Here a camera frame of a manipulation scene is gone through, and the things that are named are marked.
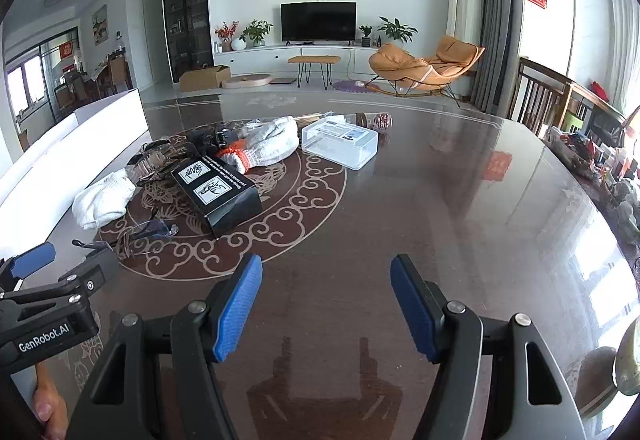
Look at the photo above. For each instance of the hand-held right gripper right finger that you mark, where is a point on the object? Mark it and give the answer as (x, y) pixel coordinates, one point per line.
(410, 310)

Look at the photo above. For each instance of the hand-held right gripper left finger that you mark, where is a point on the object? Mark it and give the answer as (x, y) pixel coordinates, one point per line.
(240, 310)

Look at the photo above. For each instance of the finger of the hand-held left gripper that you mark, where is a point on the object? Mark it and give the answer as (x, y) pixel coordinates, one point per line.
(97, 270)
(35, 256)

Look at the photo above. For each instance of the clear safety glasses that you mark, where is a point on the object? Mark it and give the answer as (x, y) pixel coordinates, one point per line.
(145, 235)

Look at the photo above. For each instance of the white cloth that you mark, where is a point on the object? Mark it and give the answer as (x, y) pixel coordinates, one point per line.
(100, 200)

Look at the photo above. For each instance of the black box with hand pictures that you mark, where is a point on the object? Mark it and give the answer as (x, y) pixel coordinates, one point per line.
(220, 205)

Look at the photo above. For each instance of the clear hair claw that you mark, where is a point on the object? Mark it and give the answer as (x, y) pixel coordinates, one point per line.
(182, 154)

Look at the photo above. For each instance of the black gadget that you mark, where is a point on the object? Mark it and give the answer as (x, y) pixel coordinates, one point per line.
(210, 137)

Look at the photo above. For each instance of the white knit gloves orange cuff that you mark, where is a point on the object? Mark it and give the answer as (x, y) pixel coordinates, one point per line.
(270, 137)

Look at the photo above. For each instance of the clear plastic box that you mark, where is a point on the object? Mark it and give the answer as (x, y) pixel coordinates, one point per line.
(340, 147)

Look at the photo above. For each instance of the clear bottle with brown contents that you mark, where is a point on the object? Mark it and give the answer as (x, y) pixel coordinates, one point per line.
(375, 121)

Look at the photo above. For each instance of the pack of cotton swabs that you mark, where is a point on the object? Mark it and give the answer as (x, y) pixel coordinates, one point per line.
(315, 116)

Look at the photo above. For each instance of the person's left hand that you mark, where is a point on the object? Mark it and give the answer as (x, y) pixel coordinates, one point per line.
(50, 400)

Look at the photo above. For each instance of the grey round object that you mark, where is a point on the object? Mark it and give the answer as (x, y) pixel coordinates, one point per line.
(595, 375)

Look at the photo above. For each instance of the red window decoration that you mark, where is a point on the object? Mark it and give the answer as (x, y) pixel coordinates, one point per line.
(66, 51)

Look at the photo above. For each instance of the brown cardboard box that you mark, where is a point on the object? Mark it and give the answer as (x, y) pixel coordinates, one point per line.
(202, 79)

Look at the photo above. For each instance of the beige round pet bed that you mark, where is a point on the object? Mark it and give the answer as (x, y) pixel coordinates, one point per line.
(245, 81)

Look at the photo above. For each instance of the purple floor mat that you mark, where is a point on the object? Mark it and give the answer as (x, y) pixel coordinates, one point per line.
(352, 86)

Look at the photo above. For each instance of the dark flat floor scale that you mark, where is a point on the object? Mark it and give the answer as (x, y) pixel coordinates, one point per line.
(283, 80)

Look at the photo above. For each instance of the pile of assorted clutter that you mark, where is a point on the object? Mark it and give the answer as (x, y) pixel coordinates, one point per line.
(595, 160)

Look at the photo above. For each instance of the orange lounge rocking chair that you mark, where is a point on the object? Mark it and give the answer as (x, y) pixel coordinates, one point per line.
(400, 65)

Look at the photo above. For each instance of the dark wooden slatted chair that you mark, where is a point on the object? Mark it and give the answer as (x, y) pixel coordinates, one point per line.
(537, 95)

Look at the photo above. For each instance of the white television cabinet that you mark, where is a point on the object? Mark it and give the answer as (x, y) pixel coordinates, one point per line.
(270, 60)

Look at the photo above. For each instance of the orange bench with black legs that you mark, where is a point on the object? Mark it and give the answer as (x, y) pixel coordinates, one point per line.
(314, 59)

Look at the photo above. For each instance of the white round vase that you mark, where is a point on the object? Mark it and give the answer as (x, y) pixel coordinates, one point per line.
(238, 44)

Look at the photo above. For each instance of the dark wooden chair with clutter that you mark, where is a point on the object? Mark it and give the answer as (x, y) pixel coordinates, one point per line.
(595, 112)

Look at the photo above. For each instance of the red flowers in vase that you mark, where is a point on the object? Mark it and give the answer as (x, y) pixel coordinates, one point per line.
(226, 31)

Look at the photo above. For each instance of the dark glass display cabinet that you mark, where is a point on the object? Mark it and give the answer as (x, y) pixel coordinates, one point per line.
(185, 10)

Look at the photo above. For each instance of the small potted plant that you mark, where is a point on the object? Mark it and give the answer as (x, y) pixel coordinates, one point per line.
(365, 36)

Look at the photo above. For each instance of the green leafy potted plant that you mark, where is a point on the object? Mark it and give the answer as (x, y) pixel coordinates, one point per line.
(257, 31)

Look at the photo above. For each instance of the large green potted plant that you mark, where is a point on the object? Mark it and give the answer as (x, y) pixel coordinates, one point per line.
(397, 29)

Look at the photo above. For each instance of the red cloth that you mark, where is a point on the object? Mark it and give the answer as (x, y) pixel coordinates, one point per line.
(600, 91)

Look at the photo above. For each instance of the black flat television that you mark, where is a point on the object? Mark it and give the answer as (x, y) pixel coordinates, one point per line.
(318, 22)

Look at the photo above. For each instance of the grey curtain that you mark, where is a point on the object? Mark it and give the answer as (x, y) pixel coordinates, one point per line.
(495, 20)

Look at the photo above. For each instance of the white sheer curtain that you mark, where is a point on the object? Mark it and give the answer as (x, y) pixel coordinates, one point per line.
(625, 45)

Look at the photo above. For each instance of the framed wall painting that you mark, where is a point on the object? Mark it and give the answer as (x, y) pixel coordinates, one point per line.
(100, 25)

